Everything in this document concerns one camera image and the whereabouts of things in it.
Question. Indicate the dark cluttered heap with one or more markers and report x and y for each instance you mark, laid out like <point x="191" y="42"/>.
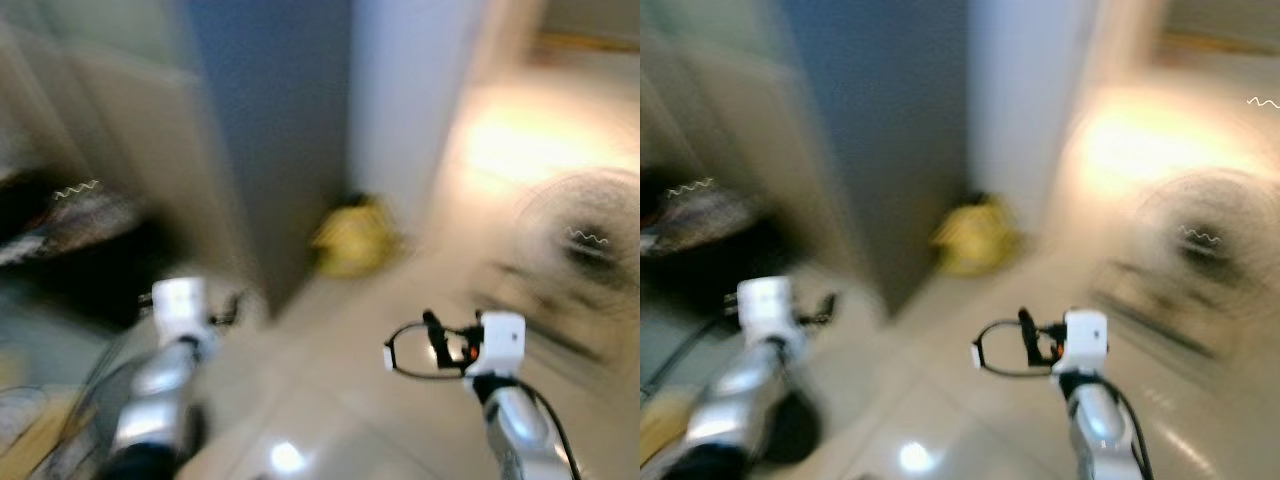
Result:
<point x="700" y="225"/>
<point x="60" y="230"/>

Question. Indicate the white door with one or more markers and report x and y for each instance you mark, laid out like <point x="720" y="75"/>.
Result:
<point x="1035" y="100"/>
<point x="420" y="100"/>

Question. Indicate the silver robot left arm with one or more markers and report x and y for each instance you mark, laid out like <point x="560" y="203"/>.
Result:
<point x="160" y="385"/>
<point x="745" y="385"/>

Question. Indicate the beige cabinet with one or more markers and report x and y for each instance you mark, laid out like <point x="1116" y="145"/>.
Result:
<point x="130" y="140"/>
<point x="760" y="140"/>

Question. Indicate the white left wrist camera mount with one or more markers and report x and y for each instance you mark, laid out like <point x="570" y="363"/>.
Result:
<point x="765" y="305"/>
<point x="180" y="305"/>

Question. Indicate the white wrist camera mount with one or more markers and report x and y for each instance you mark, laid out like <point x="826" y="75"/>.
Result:
<point x="765" y="305"/>
<point x="503" y="342"/>
<point x="1087" y="340"/>
<point x="180" y="305"/>

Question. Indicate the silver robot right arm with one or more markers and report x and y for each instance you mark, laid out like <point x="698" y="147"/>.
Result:
<point x="520" y="420"/>
<point x="1095" y="420"/>

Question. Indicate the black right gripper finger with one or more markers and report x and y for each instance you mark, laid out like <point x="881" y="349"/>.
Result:
<point x="435" y="332"/>
<point x="1028" y="330"/>

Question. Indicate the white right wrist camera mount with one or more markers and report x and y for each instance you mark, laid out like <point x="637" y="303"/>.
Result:
<point x="503" y="342"/>
<point x="1087" y="340"/>

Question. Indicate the yellow bag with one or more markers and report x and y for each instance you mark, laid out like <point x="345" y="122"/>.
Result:
<point x="352" y="240"/>
<point x="975" y="240"/>

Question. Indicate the black floor fan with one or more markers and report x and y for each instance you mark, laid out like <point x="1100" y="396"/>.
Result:
<point x="585" y="240"/>
<point x="1200" y="240"/>

